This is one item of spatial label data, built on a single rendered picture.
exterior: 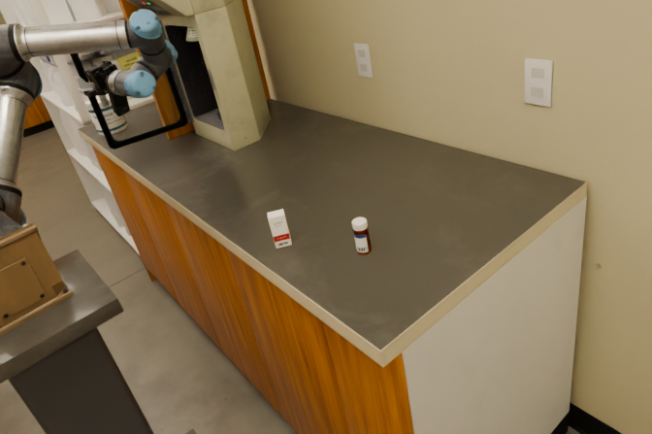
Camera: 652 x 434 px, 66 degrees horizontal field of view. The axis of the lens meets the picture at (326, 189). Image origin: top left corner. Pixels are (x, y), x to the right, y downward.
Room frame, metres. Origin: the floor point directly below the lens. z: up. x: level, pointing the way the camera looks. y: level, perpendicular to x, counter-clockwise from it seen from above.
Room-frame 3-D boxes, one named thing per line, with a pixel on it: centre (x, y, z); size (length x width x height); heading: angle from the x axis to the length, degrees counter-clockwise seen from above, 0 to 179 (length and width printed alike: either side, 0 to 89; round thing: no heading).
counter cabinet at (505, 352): (1.67, 0.23, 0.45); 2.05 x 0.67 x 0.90; 34
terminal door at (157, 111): (1.84, 0.62, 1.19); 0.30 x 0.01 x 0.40; 113
